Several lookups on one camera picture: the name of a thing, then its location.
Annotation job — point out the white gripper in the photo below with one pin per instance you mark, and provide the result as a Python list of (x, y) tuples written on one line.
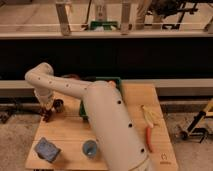
[(46, 103)]

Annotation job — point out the dark grape bunch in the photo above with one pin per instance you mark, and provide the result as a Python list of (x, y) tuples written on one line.
[(46, 114)]

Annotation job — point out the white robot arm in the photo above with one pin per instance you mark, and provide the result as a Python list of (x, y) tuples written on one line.
[(120, 143)]

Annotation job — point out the small metal cup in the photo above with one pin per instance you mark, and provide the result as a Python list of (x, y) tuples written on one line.
[(58, 105)]

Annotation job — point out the blue sponge block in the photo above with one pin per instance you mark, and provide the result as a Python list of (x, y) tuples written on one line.
[(47, 150)]

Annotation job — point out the small blue cup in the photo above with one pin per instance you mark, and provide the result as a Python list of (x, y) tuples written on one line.
[(89, 148)]

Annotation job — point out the orange fruit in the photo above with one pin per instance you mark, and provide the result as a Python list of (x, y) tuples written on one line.
[(112, 83)]

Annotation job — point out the green plastic tray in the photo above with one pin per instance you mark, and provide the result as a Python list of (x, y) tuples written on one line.
[(82, 112)]

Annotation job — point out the green background tray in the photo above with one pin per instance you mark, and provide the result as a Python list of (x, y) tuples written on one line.
[(104, 25)]

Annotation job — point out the orange carrot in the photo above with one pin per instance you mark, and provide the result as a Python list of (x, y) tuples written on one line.
[(148, 138)]

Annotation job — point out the yellow banana peel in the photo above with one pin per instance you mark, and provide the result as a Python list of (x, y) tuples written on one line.
[(150, 117)]

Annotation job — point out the black wheeled stand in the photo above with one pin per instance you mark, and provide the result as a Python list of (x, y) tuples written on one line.
[(193, 130)]

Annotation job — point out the brown pot with handle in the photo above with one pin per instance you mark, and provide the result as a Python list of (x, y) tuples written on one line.
[(77, 77)]

